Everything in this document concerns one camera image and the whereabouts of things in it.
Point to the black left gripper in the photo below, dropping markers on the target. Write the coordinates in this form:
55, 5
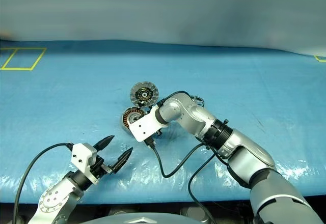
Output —
99, 168

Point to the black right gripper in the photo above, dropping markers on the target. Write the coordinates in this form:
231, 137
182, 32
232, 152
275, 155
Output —
159, 133

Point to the motor housing with copper windings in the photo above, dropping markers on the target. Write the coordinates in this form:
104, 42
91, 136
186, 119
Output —
126, 118

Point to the round silver motor lid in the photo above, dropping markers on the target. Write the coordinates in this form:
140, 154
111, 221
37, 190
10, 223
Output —
137, 91

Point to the silver spoked rotor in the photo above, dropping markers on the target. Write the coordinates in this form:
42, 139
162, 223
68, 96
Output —
198, 99

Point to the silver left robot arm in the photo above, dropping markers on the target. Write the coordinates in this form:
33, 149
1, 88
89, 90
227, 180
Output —
53, 198

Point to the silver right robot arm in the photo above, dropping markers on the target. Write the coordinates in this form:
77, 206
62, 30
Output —
244, 150

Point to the blue plastic table cover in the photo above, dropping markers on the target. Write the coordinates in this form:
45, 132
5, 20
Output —
76, 101

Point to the silver robot torso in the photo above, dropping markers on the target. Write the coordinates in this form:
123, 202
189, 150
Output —
142, 220

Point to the round grey disc under table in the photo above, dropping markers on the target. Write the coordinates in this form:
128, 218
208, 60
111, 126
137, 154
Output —
194, 212

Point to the small yellow tape corner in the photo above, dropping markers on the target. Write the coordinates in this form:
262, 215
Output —
318, 59

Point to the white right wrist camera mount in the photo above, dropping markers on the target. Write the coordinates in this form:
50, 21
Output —
145, 124

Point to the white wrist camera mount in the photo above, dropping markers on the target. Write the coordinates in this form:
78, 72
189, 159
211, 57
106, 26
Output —
81, 155
145, 124

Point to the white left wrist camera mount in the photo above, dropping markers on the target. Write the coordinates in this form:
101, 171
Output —
81, 155

